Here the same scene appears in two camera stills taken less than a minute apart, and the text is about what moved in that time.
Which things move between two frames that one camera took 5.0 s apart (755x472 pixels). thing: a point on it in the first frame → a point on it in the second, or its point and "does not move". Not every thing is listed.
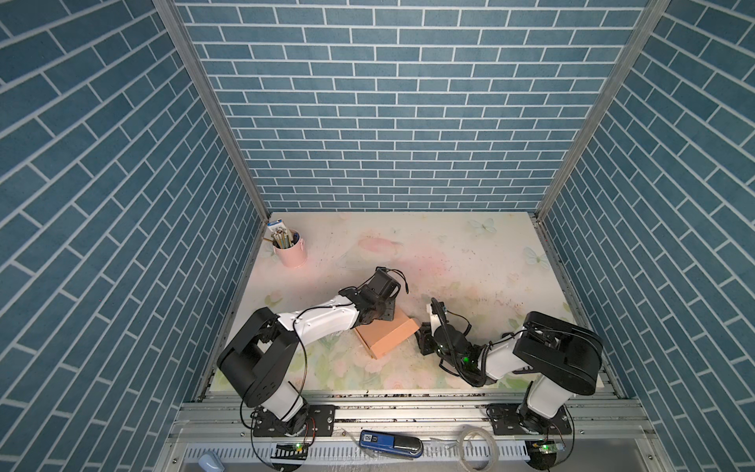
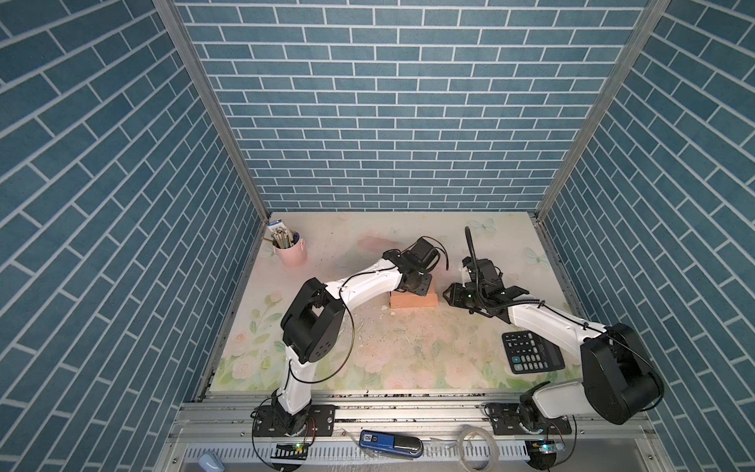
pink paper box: [378, 333] → [410, 299]
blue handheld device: [391, 443] does not move
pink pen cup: [293, 257] does not move
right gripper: [425, 338] → [453, 295]
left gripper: [390, 307] → [426, 280]
